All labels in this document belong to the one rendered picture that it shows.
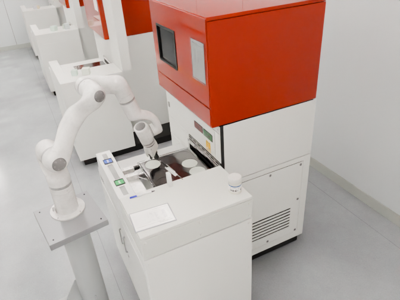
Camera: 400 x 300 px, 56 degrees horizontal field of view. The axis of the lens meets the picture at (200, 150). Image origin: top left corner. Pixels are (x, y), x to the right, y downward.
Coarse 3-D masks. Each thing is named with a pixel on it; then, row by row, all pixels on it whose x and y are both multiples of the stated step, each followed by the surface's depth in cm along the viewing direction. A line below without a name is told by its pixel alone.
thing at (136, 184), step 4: (132, 180) 229; (136, 180) 228; (132, 184) 225; (136, 184) 225; (140, 184) 225; (132, 188) 222; (136, 188) 221; (140, 188) 221; (144, 188) 221; (136, 192) 218
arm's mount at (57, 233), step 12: (84, 192) 223; (96, 204) 213; (36, 216) 207; (48, 216) 206; (84, 216) 205; (96, 216) 205; (48, 228) 198; (60, 228) 198; (72, 228) 198; (84, 228) 198; (96, 228) 201; (48, 240) 191; (60, 240) 191; (72, 240) 195
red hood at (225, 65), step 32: (160, 0) 229; (192, 0) 222; (224, 0) 215; (256, 0) 209; (288, 0) 203; (320, 0) 202; (160, 32) 239; (192, 32) 194; (224, 32) 185; (256, 32) 193; (288, 32) 202; (320, 32) 212; (160, 64) 255; (192, 64) 205; (224, 64) 193; (256, 64) 202; (288, 64) 212; (192, 96) 219; (224, 96) 202; (256, 96) 211; (288, 96) 222
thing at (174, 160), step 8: (176, 152) 250; (184, 152) 250; (160, 160) 243; (168, 160) 242; (176, 160) 242; (184, 160) 241; (144, 168) 236; (160, 168) 235; (176, 168) 234; (184, 168) 233; (152, 176) 228; (160, 176) 227; (176, 176) 226; (184, 176) 226; (160, 184) 220
